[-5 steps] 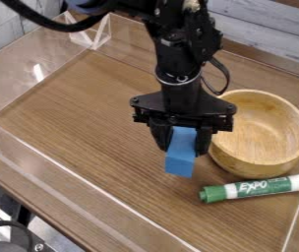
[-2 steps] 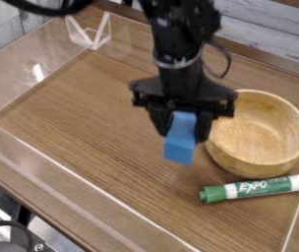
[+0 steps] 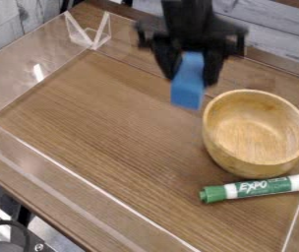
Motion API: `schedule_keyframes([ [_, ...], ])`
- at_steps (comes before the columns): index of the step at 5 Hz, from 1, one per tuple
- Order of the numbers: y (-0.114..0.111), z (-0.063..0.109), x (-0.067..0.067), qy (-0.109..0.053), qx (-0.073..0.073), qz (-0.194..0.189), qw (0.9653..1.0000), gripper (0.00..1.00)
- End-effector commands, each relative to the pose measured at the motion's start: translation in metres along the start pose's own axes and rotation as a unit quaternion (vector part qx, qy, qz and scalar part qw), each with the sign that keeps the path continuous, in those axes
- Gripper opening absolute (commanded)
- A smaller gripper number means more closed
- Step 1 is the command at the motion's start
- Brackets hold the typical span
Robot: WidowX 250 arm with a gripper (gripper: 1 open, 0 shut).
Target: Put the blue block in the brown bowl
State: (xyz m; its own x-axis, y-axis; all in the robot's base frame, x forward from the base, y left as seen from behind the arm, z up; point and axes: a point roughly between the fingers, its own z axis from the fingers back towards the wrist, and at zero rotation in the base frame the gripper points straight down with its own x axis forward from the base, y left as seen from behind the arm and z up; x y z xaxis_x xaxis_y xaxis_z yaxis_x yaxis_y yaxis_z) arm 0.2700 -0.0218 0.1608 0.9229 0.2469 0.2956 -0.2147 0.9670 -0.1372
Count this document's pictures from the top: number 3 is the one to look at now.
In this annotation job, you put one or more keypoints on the green Expo marker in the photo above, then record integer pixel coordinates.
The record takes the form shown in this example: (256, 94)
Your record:
(246, 189)

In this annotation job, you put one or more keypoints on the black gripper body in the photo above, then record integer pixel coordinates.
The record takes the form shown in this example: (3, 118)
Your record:
(193, 27)

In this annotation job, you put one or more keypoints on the clear acrylic corner bracket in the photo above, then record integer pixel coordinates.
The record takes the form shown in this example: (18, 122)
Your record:
(88, 37)

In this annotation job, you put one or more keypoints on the clear acrylic tray wall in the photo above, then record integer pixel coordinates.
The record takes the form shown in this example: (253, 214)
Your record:
(91, 216)

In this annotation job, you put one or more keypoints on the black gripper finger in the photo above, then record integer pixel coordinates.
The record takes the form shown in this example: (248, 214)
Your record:
(214, 59)
(169, 57)

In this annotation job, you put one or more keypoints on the blue rectangular block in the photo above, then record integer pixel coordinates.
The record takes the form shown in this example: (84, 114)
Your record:
(187, 88)

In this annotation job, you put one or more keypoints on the brown wooden bowl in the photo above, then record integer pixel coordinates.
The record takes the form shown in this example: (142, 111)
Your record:
(250, 131)

